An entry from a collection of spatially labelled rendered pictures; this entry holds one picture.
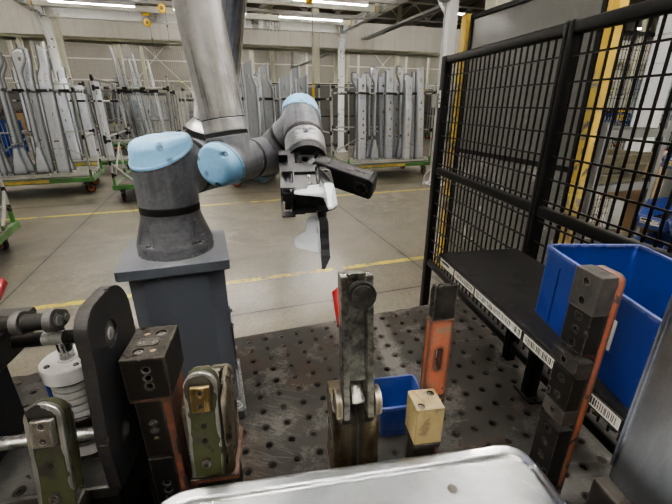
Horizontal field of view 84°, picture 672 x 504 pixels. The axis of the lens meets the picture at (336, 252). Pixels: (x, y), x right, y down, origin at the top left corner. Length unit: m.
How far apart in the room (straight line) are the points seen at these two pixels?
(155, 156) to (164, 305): 0.29
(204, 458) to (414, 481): 0.24
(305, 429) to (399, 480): 0.48
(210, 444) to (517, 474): 0.35
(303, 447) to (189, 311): 0.38
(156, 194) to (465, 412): 0.83
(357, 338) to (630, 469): 0.31
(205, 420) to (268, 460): 0.43
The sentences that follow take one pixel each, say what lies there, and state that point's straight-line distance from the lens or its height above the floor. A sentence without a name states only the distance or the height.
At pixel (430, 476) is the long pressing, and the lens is 0.50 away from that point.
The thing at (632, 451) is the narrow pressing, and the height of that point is 1.05.
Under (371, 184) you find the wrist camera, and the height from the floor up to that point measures 1.26.
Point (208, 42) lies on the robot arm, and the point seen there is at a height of 1.48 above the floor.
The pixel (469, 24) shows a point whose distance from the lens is 3.34.
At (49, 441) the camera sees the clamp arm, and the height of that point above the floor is 1.07.
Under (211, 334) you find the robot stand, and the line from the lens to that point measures 0.86.
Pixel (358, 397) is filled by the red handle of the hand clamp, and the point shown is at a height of 1.07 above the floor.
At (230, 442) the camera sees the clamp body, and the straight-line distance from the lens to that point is 0.53.
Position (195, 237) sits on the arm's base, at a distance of 0.82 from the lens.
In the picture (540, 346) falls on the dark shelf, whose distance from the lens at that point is 0.70.
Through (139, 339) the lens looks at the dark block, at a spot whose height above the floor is 1.12.
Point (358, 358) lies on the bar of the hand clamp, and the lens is 0.45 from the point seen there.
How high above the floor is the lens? 1.38
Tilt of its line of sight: 21 degrees down
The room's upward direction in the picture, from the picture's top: straight up
